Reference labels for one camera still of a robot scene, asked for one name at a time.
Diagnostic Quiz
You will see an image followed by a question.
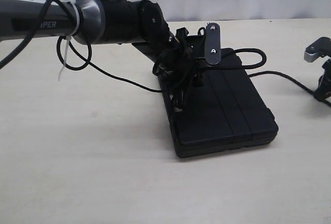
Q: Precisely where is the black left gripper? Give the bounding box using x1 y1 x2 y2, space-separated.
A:
152 28 199 110

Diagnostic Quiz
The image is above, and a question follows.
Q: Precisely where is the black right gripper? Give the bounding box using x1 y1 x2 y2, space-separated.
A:
313 58 330 102

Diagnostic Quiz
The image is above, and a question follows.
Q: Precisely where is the black plastic carry case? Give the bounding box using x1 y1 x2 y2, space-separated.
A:
158 46 279 158

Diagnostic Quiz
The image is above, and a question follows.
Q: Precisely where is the black braided rope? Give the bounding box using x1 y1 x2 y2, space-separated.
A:
217 49 321 100

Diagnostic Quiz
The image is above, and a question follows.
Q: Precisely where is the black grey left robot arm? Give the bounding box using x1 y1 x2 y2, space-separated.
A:
1 0 206 109

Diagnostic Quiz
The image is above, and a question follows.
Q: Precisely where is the white zip tie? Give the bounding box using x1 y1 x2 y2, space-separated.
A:
58 0 80 82

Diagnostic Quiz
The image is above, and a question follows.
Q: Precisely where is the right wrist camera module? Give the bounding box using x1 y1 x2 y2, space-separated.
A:
304 37 330 63

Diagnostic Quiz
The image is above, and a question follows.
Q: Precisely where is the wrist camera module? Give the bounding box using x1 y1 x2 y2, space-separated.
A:
304 37 330 63
204 22 221 66

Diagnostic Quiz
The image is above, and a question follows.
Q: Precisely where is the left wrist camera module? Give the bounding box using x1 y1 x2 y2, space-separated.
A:
204 22 221 66

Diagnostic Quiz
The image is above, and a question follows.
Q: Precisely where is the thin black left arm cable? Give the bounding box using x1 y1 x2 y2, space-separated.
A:
0 0 161 93

